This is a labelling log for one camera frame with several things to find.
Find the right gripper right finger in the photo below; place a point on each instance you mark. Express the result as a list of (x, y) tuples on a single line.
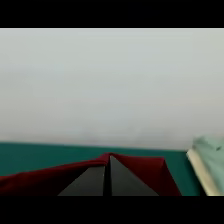
[(126, 183)]

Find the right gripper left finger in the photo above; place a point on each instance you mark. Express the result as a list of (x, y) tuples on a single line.
[(89, 184)]

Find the red T-shirt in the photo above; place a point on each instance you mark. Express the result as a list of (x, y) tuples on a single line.
[(43, 178)]

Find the pale green garment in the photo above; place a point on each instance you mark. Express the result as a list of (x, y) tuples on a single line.
[(208, 163)]

